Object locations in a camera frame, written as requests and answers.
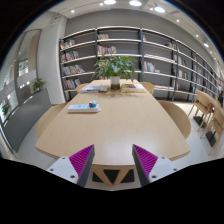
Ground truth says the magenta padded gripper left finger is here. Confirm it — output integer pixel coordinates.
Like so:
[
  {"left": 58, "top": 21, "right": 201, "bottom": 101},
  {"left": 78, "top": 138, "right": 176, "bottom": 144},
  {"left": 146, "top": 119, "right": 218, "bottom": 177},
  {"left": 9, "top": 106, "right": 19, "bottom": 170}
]
[{"left": 47, "top": 145, "right": 95, "bottom": 187}]

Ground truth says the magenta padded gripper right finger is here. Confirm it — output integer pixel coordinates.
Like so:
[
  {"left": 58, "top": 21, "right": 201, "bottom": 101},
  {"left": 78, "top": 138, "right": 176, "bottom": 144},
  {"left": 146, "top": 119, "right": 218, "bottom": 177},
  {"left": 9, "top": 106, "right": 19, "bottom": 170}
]
[{"left": 132, "top": 145, "right": 177, "bottom": 186}]

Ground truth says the red blue charger plug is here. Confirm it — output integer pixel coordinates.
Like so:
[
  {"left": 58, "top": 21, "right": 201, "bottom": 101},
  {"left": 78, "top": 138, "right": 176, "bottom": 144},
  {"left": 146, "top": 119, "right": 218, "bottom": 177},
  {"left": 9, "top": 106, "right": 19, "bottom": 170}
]
[{"left": 89, "top": 101, "right": 97, "bottom": 108}]

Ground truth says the long wooden table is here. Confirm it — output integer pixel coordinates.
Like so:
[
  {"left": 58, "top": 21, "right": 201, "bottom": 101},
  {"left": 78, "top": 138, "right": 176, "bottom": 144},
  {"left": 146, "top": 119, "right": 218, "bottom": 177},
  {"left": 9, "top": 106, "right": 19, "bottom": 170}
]
[{"left": 35, "top": 90, "right": 190, "bottom": 185}]

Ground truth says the wooden chair right near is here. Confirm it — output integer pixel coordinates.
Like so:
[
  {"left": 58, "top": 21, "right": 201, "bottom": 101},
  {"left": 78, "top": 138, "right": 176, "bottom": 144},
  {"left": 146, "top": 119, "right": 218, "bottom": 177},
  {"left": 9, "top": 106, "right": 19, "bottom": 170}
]
[{"left": 159, "top": 100, "right": 191, "bottom": 139}]

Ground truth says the wooden chair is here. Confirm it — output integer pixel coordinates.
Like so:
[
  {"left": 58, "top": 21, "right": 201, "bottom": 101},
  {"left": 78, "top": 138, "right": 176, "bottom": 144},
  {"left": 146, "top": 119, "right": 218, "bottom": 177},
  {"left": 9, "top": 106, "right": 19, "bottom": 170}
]
[
  {"left": 75, "top": 83, "right": 89, "bottom": 93},
  {"left": 141, "top": 82, "right": 155, "bottom": 94},
  {"left": 37, "top": 103, "right": 68, "bottom": 137},
  {"left": 159, "top": 100, "right": 191, "bottom": 139}
]

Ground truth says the white power strip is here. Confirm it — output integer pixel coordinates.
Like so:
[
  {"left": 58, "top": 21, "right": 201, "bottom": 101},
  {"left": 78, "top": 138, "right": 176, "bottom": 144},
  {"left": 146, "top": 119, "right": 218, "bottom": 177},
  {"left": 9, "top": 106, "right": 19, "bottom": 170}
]
[{"left": 67, "top": 104, "right": 101, "bottom": 113}]

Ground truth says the wooden chair left near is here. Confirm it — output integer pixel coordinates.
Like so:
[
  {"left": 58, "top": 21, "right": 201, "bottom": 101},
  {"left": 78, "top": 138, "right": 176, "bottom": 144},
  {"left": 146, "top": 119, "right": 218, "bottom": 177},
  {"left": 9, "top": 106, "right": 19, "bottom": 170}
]
[{"left": 37, "top": 103, "right": 68, "bottom": 137}]

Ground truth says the wooden chair far left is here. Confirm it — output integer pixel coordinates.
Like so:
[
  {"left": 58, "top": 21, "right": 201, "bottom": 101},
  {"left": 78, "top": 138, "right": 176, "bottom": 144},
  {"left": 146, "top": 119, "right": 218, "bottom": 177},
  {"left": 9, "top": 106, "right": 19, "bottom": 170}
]
[{"left": 75, "top": 83, "right": 89, "bottom": 93}]

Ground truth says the wooden side table right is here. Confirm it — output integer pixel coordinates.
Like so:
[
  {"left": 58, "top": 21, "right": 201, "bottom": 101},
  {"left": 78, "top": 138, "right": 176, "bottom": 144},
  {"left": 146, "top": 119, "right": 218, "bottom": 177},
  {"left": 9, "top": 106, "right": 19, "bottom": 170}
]
[{"left": 201, "top": 99, "right": 224, "bottom": 149}]

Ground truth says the wooden chair far right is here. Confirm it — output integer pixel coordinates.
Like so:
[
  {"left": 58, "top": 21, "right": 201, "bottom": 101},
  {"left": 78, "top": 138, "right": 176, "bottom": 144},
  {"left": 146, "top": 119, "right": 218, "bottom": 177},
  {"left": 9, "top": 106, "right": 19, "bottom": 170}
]
[{"left": 141, "top": 82, "right": 155, "bottom": 94}]

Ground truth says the stack of books right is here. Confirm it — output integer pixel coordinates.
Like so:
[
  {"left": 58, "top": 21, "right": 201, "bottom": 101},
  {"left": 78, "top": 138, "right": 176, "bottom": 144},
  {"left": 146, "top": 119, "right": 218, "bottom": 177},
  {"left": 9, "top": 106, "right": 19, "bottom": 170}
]
[{"left": 121, "top": 84, "right": 146, "bottom": 93}]

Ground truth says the wooden stool far right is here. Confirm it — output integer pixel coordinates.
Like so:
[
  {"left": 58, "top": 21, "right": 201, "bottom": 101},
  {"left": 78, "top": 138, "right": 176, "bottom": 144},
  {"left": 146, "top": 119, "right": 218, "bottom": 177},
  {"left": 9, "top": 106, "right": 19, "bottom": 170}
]
[{"left": 193, "top": 90, "right": 213, "bottom": 129}]

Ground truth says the small plant by window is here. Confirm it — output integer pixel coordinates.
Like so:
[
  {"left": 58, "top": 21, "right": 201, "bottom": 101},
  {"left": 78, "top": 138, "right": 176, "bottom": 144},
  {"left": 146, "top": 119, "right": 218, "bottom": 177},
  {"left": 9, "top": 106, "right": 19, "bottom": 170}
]
[{"left": 33, "top": 78, "right": 45, "bottom": 92}]

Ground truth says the green potted plant white vase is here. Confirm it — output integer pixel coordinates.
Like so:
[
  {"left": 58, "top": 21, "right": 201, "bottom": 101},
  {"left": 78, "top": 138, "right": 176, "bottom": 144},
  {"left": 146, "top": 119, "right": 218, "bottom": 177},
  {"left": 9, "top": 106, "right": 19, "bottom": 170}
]
[{"left": 93, "top": 54, "right": 136, "bottom": 90}]

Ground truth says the large grey wall bookshelf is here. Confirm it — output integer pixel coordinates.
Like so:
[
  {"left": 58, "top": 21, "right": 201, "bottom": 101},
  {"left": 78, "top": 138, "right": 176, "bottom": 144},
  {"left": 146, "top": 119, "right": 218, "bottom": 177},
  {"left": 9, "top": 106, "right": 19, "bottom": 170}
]
[{"left": 59, "top": 26, "right": 224, "bottom": 102}]

